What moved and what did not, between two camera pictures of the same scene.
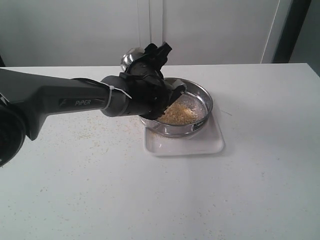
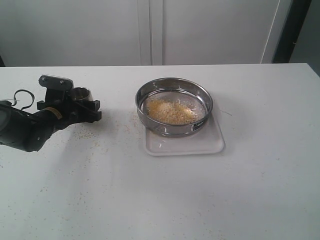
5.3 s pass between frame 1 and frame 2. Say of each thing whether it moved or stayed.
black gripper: moved
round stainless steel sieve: stayed
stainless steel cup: moved
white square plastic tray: stayed
